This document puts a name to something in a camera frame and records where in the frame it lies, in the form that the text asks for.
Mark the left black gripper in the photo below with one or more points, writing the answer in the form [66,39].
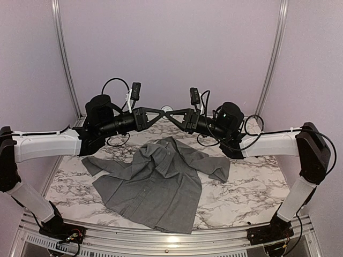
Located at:
[141,118]

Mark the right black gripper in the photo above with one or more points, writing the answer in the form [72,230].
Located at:
[190,119]

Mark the blue night scene brooch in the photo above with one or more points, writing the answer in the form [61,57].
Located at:
[166,108]

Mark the grey button-up shirt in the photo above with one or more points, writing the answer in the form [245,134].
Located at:
[160,188]

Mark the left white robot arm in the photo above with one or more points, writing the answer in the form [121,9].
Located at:
[104,119]

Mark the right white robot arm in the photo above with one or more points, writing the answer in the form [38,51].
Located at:
[228,127]

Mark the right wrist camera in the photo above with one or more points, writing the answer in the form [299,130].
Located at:
[195,99]

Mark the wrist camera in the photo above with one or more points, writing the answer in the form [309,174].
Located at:
[195,99]
[133,95]

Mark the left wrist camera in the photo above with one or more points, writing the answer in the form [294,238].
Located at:
[133,95]

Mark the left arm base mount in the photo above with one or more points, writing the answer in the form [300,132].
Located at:
[58,229]

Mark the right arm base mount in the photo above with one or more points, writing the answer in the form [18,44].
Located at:
[277,229]

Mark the left aluminium frame post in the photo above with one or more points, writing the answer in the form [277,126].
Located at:
[64,56]

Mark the aluminium frame post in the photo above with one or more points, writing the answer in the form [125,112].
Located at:
[275,52]
[64,56]

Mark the right aluminium frame post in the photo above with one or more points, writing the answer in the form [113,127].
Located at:
[275,52]

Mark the front aluminium rail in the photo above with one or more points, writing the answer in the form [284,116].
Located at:
[100,240]

